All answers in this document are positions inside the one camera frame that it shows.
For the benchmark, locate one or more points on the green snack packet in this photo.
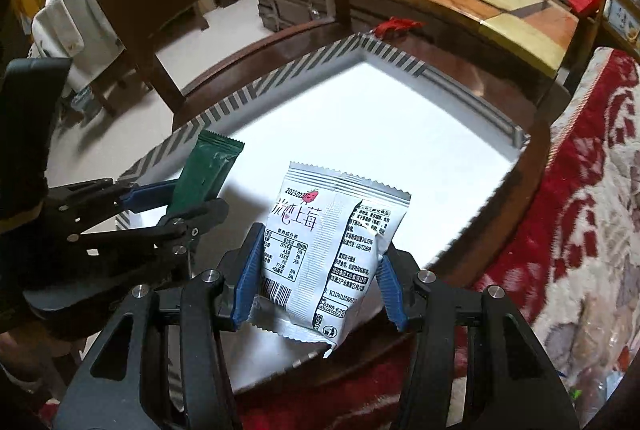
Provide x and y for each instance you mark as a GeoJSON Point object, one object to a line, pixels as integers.
{"type": "Point", "coordinates": [207, 170]}

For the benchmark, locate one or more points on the white towel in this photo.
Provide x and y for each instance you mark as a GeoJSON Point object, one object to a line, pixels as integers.
{"type": "Point", "coordinates": [65, 25]}

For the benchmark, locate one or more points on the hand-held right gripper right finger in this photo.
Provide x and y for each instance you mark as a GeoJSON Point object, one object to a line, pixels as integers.
{"type": "Point", "coordinates": [392, 295]}

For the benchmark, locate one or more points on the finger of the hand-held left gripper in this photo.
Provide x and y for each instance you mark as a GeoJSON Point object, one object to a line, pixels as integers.
{"type": "Point", "coordinates": [150, 198]}
{"type": "Point", "coordinates": [200, 217]}

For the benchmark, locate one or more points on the striped rim storage box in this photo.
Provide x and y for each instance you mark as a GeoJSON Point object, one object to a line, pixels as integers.
{"type": "Point", "coordinates": [380, 135]}

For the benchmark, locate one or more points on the round wooden table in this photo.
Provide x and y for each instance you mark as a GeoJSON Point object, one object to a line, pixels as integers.
{"type": "Point", "coordinates": [500, 225]}

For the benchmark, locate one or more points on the white silver snack packet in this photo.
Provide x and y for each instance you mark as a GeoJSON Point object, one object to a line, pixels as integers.
{"type": "Point", "coordinates": [320, 250]}

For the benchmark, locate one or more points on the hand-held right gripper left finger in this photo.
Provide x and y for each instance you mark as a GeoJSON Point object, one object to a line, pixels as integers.
{"type": "Point", "coordinates": [250, 272]}

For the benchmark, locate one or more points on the floral red white blanket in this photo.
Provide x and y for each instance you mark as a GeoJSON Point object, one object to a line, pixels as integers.
{"type": "Point", "coordinates": [590, 210]}

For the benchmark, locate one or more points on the red cloth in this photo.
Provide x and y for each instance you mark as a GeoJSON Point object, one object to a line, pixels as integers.
{"type": "Point", "coordinates": [397, 27]}

